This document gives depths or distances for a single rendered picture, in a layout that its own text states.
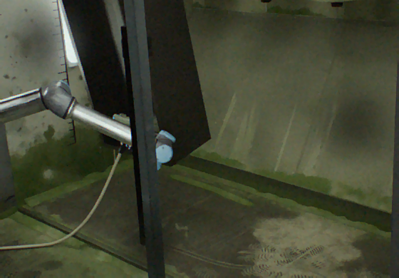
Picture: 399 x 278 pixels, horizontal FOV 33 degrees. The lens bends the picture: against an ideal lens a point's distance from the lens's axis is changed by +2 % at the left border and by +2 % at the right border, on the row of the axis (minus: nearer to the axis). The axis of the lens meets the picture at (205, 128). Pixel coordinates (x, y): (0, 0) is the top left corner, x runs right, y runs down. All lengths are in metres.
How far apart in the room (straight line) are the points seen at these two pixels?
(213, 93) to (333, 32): 0.97
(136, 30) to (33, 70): 2.15
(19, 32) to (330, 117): 1.98
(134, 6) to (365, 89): 2.16
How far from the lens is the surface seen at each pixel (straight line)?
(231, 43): 4.80
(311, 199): 4.07
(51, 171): 4.54
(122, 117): 3.56
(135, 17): 2.24
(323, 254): 3.61
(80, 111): 3.16
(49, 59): 4.38
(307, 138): 4.16
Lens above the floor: 1.78
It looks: 18 degrees down
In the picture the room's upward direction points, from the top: 3 degrees counter-clockwise
